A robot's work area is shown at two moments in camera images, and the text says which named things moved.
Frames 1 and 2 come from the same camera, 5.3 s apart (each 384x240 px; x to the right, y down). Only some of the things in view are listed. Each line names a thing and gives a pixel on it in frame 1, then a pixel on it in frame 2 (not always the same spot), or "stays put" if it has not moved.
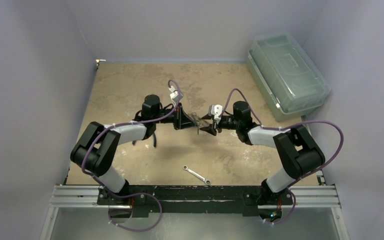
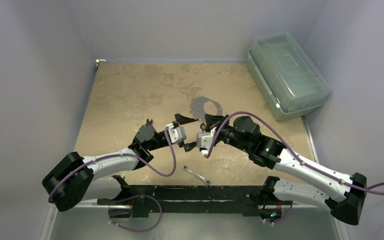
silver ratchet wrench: [207, 182] stays put
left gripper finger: [192, 117] -> [188, 146]
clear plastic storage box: [291, 83] stays put
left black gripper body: [177, 120] -> [164, 140]
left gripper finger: [192, 124] -> [182, 119]
